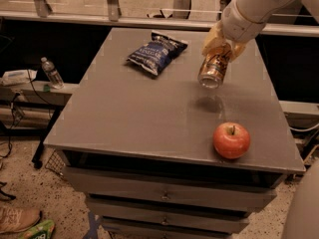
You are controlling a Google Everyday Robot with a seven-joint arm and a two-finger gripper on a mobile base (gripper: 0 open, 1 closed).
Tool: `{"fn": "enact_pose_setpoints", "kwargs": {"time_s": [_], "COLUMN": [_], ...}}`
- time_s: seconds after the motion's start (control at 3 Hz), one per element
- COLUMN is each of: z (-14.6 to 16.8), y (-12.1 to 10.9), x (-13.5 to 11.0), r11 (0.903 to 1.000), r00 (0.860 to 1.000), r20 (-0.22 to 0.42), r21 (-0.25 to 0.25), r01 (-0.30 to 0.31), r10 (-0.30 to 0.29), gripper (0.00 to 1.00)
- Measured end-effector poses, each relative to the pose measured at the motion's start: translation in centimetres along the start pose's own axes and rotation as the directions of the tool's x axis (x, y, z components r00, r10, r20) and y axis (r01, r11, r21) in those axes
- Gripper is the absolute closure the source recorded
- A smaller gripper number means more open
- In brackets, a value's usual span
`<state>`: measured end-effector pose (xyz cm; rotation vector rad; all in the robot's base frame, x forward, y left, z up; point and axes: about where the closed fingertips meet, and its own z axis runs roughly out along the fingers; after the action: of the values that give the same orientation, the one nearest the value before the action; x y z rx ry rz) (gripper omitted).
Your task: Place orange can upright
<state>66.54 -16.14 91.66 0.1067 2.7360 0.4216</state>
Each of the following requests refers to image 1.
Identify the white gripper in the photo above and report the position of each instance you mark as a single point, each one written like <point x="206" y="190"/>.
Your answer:
<point x="239" y="21"/>

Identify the orange soda can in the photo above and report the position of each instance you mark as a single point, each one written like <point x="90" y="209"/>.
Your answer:
<point x="213" y="68"/>

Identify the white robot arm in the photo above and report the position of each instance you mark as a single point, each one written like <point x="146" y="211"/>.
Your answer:
<point x="302" y="221"/>

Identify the blue chip bag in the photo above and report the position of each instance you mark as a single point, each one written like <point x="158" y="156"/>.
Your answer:
<point x="158" y="53"/>

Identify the red apple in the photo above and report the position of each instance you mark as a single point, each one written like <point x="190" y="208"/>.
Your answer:
<point x="231" y="140"/>

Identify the grey drawer cabinet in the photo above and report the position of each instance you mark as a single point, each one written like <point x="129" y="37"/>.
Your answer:
<point x="141" y="149"/>

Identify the clear plastic water bottle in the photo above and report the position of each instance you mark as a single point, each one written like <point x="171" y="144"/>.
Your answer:
<point x="52" y="73"/>

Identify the white tissue pack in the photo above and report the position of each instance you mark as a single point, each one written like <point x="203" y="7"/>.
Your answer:
<point x="17" y="77"/>

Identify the low side bench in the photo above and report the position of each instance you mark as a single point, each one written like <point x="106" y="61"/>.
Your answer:
<point x="33" y="96"/>

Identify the green snack package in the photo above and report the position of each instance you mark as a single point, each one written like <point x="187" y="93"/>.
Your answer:
<point x="43" y="230"/>

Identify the tan sneaker shoe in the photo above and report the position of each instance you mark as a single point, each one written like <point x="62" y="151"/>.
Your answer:
<point x="14" y="220"/>

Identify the wire mesh basket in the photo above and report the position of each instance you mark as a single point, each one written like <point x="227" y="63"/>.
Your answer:
<point x="55" y="163"/>

